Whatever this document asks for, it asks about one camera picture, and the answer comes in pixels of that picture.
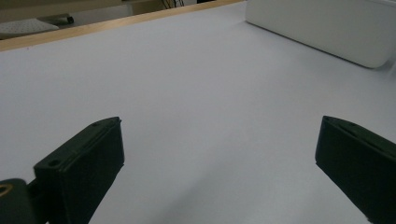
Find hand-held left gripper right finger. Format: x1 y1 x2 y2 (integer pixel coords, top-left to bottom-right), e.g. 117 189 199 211
314 115 396 224

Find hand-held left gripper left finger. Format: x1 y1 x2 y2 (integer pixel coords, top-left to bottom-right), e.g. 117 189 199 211
33 116 126 224

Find white plastic basket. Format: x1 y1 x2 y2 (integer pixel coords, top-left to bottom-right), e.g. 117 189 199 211
245 0 396 69

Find white perforated pad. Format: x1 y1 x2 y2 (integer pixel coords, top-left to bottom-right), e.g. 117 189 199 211
0 17 60 40

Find black cables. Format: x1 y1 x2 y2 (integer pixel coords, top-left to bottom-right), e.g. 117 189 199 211
161 0 185 9

